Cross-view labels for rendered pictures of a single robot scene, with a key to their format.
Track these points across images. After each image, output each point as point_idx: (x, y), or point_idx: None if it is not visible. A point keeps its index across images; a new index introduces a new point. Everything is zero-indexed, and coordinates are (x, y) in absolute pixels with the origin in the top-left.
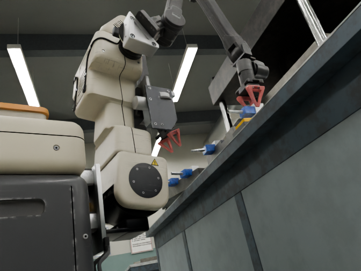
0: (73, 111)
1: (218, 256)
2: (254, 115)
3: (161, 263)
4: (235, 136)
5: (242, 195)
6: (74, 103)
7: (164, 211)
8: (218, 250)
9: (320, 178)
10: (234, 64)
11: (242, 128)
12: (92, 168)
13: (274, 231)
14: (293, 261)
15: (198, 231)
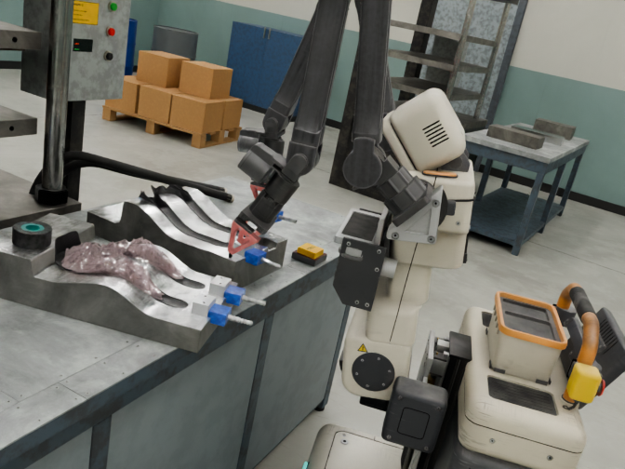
0: (464, 262)
1: (205, 405)
2: (339, 256)
3: None
4: (321, 266)
5: (273, 316)
6: (466, 250)
7: (91, 396)
8: (208, 396)
9: (323, 301)
10: (277, 137)
11: (328, 261)
12: (434, 335)
13: (285, 342)
14: (286, 360)
15: (169, 392)
